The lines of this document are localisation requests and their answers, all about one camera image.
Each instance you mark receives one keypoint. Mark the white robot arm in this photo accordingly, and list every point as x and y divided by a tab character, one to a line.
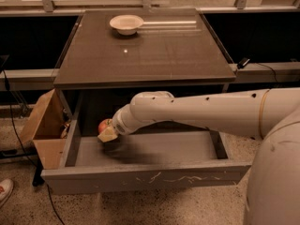
272	115

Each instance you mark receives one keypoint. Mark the white red sneaker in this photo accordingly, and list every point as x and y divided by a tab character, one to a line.
6	187

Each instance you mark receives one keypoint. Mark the white bowl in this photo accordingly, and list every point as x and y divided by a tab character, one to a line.
126	24

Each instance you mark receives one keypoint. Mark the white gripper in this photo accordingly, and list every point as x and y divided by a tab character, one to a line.
118	125

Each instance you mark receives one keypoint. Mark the grey drawer cabinet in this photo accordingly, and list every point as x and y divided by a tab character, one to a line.
173	51

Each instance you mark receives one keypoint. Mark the brown cardboard box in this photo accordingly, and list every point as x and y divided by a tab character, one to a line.
44	129

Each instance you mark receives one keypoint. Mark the red apple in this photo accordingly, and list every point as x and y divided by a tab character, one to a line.
105	126

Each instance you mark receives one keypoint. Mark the black power adapter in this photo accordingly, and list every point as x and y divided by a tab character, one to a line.
243	63

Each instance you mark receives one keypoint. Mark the open grey top drawer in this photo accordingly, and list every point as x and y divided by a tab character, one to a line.
165	155

